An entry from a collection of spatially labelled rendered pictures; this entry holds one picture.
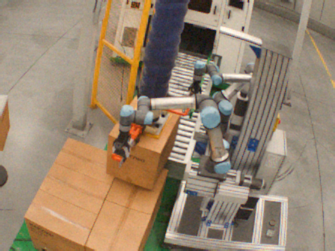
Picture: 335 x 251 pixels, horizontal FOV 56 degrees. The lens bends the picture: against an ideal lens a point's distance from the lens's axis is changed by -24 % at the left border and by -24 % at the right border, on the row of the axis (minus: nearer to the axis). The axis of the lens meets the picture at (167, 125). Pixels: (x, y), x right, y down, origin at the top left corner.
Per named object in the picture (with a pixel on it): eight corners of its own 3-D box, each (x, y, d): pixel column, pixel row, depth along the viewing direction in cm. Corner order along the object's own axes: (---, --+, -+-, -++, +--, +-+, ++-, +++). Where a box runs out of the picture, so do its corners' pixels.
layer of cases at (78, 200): (69, 166, 386) (68, 137, 363) (161, 198, 377) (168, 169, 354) (31, 240, 291) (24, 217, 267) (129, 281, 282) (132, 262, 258)
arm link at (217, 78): (266, 88, 306) (211, 87, 299) (262, 81, 314) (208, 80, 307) (268, 76, 298) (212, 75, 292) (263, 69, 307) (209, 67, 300)
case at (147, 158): (130, 132, 365) (136, 95, 341) (173, 147, 360) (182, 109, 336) (105, 172, 317) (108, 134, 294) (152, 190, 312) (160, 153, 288)
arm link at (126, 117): (134, 112, 238) (120, 110, 236) (132, 127, 244) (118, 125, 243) (135, 104, 244) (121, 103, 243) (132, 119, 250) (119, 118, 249)
